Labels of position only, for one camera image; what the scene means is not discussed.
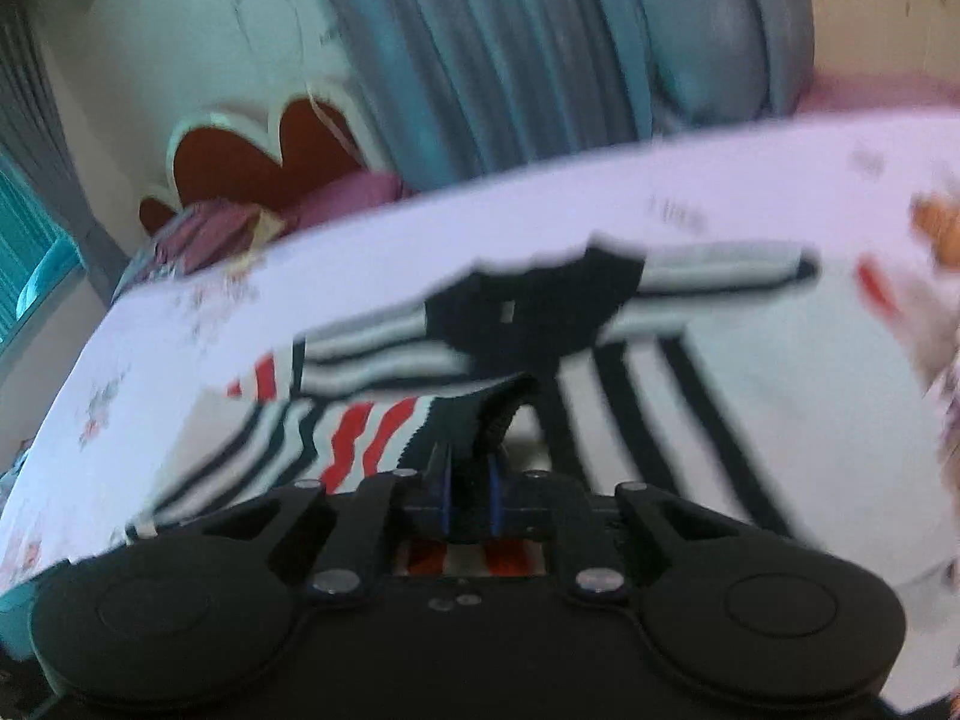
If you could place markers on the purple pink pillow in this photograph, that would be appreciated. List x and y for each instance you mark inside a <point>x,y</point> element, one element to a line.
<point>195,234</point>

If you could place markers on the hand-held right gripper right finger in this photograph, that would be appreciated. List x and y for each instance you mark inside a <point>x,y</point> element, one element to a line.
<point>495,504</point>

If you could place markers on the striped knit sweater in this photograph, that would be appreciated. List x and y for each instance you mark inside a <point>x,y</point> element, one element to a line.
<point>525,315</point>

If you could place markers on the grey window curtain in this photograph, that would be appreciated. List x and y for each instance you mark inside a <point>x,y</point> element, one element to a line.
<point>37,105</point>

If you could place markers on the cream wardrobe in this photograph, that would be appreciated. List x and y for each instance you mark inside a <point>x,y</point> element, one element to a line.
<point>885,7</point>

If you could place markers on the blue-grey curtain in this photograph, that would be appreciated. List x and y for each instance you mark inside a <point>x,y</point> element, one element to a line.
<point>487,52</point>

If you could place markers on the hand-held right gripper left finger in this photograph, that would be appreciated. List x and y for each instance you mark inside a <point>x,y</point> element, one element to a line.
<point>448,501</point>

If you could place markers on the floral bed sheet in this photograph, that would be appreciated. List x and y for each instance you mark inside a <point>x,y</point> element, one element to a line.
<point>525,202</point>

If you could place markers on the pink bed cover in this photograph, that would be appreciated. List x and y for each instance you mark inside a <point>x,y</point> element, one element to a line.
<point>862,94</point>

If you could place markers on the red scalloped headboard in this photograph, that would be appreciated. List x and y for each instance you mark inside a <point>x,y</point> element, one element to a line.
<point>225,165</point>

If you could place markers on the teal window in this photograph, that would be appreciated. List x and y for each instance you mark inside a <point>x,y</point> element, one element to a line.
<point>30,255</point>

